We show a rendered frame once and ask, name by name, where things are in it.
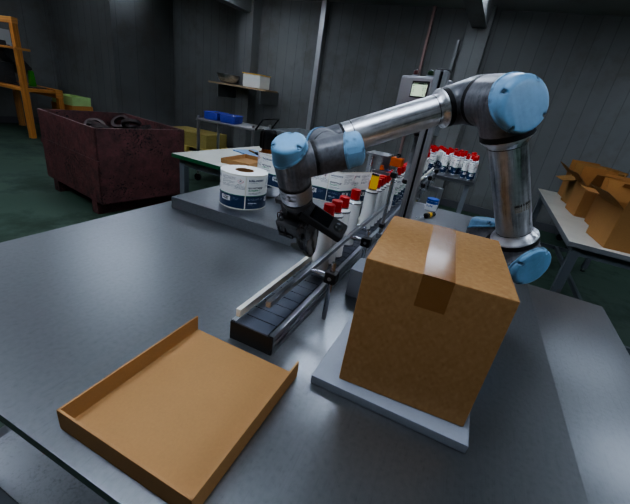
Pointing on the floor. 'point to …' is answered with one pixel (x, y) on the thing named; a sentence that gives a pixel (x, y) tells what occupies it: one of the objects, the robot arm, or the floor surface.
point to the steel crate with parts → (111, 157)
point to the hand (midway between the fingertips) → (312, 253)
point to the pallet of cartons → (202, 139)
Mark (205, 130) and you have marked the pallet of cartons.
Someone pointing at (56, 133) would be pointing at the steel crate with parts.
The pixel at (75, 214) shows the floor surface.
